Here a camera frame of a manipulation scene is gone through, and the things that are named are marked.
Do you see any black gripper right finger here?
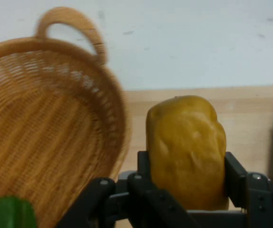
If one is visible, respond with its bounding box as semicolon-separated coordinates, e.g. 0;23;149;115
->
224;151;273;228

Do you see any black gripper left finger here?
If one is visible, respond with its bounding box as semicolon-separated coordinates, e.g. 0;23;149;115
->
58;151;199;228

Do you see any brown toy potato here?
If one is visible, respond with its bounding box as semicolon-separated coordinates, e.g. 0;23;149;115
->
145;95;230;211

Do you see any bamboo cutting board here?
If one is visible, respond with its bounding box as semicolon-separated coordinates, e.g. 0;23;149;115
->
117;85;273;214

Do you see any green toy bell pepper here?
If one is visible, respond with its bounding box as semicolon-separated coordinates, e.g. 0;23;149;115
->
0;195;38;228

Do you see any woven wicker basket with handles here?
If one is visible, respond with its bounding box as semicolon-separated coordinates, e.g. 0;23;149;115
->
0;6;133;228

